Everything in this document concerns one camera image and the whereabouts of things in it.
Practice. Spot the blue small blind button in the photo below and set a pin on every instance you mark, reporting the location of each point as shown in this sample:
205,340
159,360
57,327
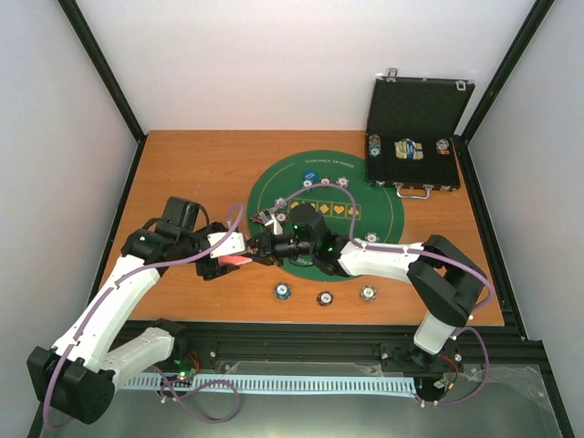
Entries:
310,175

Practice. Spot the chip stack in case right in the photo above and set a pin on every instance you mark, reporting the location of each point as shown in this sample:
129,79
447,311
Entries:
443,146

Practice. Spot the brown chips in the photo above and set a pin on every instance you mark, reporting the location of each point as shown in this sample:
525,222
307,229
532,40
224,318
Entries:
325,182
281,217

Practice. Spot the chip stack in case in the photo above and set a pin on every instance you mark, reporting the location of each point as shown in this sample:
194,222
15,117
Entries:
443,146
374,145

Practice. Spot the black triangular all-in button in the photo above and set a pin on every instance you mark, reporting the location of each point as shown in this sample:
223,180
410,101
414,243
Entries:
260,218

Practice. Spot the round green poker mat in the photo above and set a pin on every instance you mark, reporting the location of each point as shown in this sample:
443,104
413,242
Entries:
377,210

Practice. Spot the chip stack in case left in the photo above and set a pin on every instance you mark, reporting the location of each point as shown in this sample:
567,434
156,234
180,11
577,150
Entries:
374,145

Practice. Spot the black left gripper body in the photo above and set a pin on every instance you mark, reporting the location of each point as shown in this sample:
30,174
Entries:
210,271

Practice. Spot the blue orange 10 chip stack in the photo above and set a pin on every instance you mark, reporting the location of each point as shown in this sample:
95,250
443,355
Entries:
368,293

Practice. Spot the red playing card deck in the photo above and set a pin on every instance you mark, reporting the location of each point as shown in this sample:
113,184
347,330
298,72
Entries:
234,260

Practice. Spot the black poker case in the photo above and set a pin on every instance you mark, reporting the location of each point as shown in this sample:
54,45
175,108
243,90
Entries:
424,110

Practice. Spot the brown 100 chip stack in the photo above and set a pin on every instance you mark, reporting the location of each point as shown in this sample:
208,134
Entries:
325,298

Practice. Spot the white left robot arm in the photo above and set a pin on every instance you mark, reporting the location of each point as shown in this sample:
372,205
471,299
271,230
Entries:
81,372

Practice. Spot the blue 50 chip stack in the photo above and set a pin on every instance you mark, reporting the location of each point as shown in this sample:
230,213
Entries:
282,291

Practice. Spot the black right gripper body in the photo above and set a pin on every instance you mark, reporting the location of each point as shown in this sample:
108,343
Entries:
294,248

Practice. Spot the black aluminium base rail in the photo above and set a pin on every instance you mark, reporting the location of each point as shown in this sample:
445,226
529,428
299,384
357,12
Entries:
233,342

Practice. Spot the card pack in case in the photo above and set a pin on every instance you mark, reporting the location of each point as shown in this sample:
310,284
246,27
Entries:
408,149

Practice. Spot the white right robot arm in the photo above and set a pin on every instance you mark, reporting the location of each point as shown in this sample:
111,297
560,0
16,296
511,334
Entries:
448,283

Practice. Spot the light blue cable duct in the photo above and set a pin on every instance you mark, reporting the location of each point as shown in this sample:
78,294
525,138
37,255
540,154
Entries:
280,384

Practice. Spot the blue orange chips top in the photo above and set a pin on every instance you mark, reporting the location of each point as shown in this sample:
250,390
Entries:
342,182

